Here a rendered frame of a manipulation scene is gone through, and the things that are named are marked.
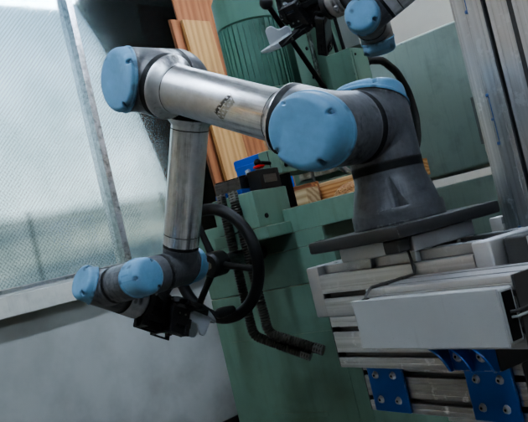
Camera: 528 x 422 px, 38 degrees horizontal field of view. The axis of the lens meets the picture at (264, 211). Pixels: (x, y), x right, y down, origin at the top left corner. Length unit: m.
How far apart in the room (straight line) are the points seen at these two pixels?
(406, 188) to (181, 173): 0.51
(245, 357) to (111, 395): 1.17
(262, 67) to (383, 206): 0.93
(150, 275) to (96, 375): 1.66
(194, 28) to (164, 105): 2.36
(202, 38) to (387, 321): 2.79
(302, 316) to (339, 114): 0.91
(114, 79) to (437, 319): 0.73
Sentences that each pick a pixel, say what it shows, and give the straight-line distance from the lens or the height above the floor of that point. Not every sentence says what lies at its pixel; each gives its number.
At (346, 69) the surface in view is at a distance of 2.18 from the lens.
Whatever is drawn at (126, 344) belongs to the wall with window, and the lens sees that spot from 3.22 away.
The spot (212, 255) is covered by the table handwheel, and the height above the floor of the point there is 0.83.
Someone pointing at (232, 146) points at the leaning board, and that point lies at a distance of 3.59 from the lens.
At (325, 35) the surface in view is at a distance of 1.93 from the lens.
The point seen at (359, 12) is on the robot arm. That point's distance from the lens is 1.66.
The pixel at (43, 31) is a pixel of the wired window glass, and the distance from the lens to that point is 3.42.
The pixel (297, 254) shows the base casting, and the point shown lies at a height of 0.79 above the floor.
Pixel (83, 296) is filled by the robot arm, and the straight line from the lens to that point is 1.57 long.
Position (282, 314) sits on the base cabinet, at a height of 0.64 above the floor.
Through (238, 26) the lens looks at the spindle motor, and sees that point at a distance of 2.09.
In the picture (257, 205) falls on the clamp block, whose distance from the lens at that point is 1.84.
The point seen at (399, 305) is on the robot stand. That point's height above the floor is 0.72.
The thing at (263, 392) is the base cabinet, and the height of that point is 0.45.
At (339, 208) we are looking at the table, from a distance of 1.81.
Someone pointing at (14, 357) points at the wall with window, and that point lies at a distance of 2.95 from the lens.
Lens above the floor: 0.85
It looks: 2 degrees up
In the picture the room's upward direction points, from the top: 13 degrees counter-clockwise
